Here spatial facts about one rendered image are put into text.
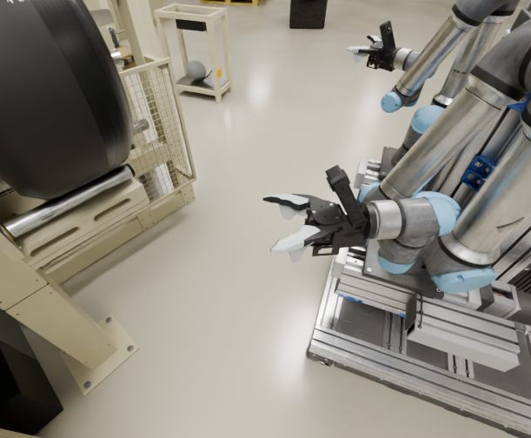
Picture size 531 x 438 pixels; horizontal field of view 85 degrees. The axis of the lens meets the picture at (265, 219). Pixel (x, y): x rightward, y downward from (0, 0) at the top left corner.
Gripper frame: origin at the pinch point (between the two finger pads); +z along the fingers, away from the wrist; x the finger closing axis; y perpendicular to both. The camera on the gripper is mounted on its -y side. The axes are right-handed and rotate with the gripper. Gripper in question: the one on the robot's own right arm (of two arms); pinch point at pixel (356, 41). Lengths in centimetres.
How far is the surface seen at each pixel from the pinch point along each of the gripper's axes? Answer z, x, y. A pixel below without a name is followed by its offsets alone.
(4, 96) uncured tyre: -10, -121, -34
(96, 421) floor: -12, -175, 83
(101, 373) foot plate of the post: 4, -166, 83
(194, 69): 215, 35, 83
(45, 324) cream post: 8, -159, 39
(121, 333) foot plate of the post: 15, -152, 85
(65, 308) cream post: 9, -152, 39
